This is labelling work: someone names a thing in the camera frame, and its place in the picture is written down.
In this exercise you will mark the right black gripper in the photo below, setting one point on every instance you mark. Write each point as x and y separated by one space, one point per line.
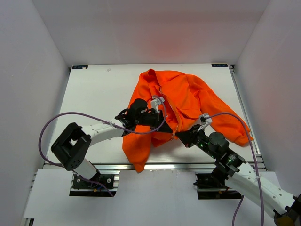
187 138

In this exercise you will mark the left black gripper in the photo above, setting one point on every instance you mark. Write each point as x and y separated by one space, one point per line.
157 116

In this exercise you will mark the orange zip jacket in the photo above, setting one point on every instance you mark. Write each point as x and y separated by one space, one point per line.
186 98

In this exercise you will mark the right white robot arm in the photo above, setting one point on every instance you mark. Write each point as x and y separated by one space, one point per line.
234 172

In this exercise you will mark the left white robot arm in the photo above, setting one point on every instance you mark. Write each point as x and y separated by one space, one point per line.
71 147

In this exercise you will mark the right blue corner label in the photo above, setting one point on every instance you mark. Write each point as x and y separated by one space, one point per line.
219 65

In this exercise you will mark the blue corner label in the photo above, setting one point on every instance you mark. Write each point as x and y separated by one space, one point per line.
219 65
79 67

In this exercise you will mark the left blue corner label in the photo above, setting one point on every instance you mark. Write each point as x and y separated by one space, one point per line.
79 67

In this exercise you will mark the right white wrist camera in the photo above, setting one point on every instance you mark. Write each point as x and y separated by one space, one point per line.
205 121

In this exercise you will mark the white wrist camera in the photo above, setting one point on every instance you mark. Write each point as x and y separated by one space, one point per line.
156 102
205 121

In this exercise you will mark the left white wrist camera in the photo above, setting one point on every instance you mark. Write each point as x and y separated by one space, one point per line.
156 102

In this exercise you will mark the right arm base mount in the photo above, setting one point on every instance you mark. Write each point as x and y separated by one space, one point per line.
210 187

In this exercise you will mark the aluminium front rail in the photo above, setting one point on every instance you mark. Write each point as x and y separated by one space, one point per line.
158 166

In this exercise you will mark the aluminium rail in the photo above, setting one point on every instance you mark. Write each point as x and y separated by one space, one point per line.
246 117
158 166

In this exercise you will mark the aluminium right side rail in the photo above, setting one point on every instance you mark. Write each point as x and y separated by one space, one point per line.
246 117

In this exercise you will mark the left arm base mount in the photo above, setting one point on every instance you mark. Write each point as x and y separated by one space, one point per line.
105 186

